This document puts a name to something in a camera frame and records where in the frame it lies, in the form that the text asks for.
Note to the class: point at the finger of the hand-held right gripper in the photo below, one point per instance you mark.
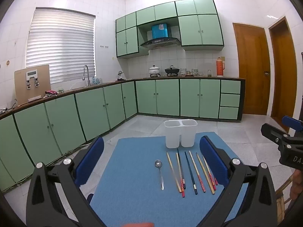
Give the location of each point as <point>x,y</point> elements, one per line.
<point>293,124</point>
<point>272,131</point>

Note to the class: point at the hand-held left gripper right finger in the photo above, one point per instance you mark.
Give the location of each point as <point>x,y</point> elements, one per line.
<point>211,160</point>

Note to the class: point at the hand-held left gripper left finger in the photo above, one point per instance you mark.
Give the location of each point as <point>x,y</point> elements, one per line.
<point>91,160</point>

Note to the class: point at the dark blue chopstick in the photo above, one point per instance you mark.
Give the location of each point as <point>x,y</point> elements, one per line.
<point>190,172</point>

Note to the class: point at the black chopstick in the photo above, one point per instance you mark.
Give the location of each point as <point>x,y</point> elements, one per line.
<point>179,158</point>

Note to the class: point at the white double utensil holder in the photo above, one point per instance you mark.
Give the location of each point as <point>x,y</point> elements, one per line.
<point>174,134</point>

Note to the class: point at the metal spoon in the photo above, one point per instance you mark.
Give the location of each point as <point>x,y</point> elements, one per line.
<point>158,163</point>

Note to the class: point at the person's right hand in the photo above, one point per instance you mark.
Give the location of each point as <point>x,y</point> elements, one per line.
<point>296,184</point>

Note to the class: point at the wooden chair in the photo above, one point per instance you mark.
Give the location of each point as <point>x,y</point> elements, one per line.
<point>283,194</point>

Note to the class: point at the blue table mat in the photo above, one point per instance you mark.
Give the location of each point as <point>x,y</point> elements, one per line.
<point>132,170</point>

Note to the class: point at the green base cabinet run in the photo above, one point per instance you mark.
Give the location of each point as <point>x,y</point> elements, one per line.
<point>165,99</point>

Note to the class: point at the pink cloth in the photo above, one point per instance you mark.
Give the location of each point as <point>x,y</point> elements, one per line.
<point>51,92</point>

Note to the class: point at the blue bottles by sink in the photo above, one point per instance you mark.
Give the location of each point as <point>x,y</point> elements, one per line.
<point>97,80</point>

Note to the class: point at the orange thermos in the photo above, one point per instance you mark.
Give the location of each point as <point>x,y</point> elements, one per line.
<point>220,68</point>

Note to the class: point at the metal kitchen faucet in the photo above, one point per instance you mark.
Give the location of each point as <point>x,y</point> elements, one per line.
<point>88,75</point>

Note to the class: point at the small glass jar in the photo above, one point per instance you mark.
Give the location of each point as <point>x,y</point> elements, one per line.
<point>209,73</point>

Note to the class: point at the patterned bowl stack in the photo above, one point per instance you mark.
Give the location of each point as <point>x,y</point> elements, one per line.
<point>194,72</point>

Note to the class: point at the metal kettle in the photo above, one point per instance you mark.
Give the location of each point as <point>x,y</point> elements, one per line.
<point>120,73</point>

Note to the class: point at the stack of bowls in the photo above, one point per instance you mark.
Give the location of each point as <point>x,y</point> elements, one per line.
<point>183,72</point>

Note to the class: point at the black wok with lid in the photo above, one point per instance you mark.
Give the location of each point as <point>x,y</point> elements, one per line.
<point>172,70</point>

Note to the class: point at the white cooking pot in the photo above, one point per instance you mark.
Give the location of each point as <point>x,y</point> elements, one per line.
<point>154,71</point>

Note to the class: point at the white window blind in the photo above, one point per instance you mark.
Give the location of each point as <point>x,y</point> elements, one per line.
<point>61,45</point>

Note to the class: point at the black range hood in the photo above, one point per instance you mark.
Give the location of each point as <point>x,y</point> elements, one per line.
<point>161,43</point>

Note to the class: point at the blue hood chimney cover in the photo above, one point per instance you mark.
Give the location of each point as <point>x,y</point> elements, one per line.
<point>161,30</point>

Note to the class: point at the wooden door with frame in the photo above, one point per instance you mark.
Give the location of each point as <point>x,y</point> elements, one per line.
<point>283,75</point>

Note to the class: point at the green wall cabinet unit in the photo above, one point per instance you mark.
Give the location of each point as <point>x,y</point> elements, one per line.
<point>208,30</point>

